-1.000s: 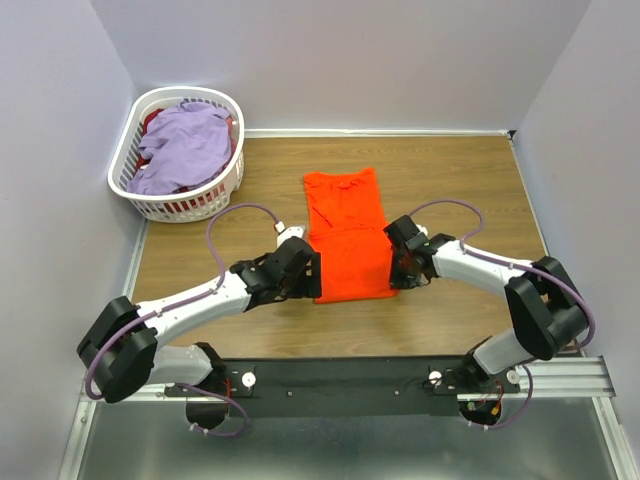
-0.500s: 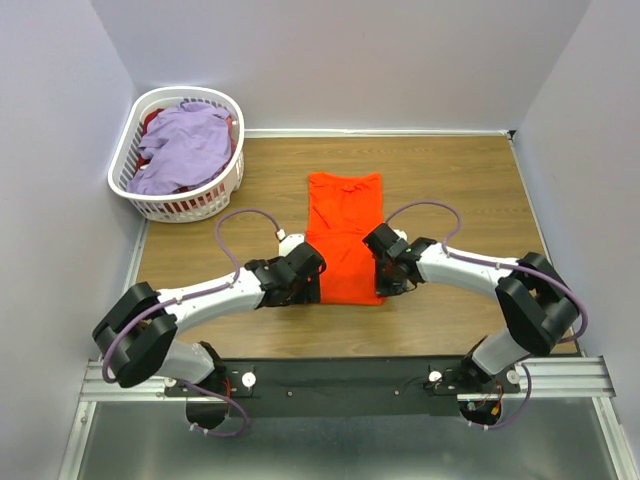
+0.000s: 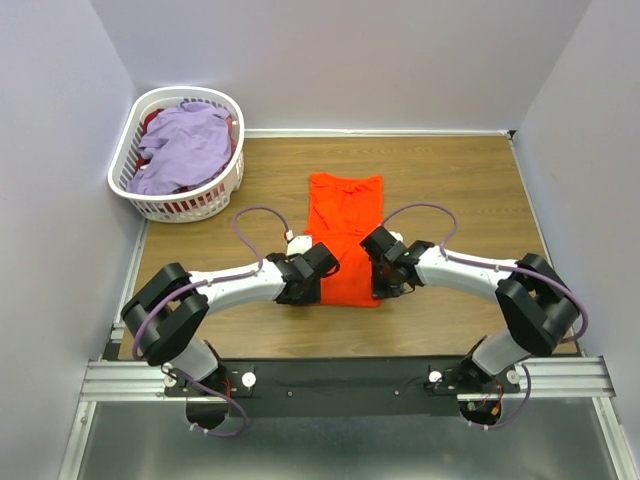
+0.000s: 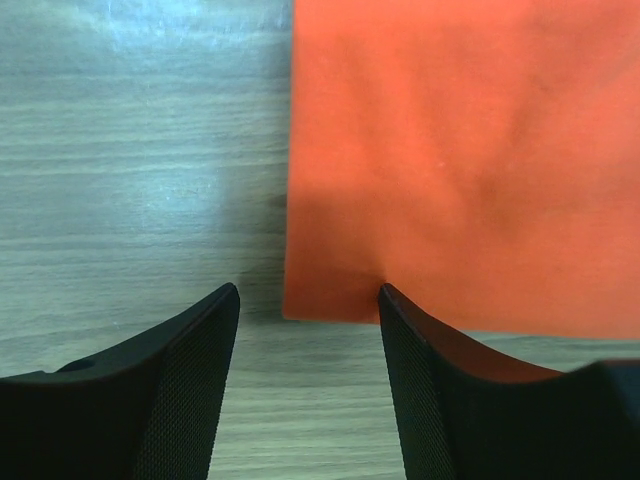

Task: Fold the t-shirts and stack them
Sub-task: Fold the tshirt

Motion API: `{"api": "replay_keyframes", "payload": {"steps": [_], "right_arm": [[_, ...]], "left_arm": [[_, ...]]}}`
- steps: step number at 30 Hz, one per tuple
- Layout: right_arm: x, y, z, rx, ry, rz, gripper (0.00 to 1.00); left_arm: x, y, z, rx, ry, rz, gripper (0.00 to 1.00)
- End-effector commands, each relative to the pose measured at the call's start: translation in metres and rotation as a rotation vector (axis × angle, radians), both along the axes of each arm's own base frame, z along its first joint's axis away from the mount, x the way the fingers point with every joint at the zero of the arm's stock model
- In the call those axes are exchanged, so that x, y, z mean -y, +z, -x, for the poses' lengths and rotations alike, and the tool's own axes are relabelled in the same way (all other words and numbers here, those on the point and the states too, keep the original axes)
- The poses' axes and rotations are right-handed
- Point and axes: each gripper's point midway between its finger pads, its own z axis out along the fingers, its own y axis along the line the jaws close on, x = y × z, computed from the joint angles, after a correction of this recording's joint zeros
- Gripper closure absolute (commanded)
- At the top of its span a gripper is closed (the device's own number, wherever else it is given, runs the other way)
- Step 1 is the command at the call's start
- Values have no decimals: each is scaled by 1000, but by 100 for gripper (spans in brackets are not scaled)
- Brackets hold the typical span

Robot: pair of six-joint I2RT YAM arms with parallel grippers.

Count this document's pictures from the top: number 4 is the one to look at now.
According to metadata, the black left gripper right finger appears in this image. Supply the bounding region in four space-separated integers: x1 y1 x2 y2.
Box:
378 284 639 479

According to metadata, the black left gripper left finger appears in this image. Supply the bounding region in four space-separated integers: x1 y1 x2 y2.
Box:
1 283 240 479

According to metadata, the orange t-shirt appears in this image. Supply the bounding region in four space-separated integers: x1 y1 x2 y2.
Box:
283 1 639 340

